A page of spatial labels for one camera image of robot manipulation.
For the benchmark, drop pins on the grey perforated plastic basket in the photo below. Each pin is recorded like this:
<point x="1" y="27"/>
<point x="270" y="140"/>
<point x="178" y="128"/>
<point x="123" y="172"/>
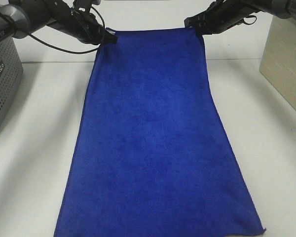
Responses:
<point x="11" y="70"/>

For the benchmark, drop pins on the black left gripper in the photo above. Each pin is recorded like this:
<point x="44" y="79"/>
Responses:
<point x="78" y="22"/>

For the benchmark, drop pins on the blue microfibre towel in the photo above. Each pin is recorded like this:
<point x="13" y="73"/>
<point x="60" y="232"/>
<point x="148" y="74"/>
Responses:
<point x="152" y="158"/>

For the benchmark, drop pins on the beige storage box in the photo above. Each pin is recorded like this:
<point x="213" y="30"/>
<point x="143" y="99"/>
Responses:
<point x="278" y="64"/>

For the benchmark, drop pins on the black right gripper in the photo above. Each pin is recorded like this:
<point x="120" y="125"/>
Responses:
<point x="220" y="16"/>

